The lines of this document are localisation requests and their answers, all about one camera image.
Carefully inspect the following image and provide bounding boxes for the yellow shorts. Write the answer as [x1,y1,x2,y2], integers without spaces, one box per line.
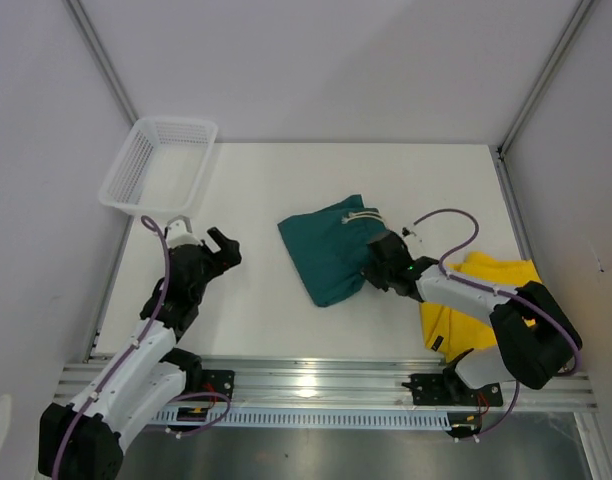
[420,251,542,362]

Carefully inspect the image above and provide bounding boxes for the corner aluminium post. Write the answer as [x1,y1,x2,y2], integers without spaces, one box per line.
[62,0,139,126]
[497,0,599,161]

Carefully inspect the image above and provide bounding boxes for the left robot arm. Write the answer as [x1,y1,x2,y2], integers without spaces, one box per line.
[38,223,242,479]

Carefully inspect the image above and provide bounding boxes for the aluminium rail frame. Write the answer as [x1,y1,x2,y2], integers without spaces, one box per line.
[53,357,600,412]

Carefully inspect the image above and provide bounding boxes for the left corner aluminium post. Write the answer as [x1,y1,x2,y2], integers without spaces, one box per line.
[62,0,139,126]

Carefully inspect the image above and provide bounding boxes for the green shorts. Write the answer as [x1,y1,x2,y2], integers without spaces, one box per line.
[277,194,387,308]

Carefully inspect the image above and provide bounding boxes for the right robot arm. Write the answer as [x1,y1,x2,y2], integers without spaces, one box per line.
[363,230,582,404]

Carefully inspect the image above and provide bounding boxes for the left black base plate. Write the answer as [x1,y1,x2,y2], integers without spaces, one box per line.
[199,370,236,402]

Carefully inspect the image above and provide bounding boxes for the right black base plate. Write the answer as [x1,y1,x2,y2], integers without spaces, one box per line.
[401,373,504,407]

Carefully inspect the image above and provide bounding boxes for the white slotted cable duct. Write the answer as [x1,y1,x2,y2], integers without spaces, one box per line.
[150,406,451,431]

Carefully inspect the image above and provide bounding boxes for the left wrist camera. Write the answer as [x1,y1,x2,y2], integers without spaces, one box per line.
[165,215,196,249]

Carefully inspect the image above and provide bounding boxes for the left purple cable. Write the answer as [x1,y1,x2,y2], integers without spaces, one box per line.
[50,215,232,480]

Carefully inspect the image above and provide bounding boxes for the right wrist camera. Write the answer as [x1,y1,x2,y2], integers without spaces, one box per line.
[401,225,424,245]

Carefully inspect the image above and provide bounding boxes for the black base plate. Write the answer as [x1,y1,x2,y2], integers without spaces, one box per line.
[401,373,504,407]
[199,370,236,402]

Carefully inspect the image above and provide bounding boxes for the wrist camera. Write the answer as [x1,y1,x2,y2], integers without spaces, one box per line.
[165,215,196,249]
[401,225,424,245]

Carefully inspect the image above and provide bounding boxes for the right corner aluminium post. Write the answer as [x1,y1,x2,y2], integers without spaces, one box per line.
[497,0,599,161]

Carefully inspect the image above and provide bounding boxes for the white plastic basket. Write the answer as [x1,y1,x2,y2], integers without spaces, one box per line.
[98,116,218,219]

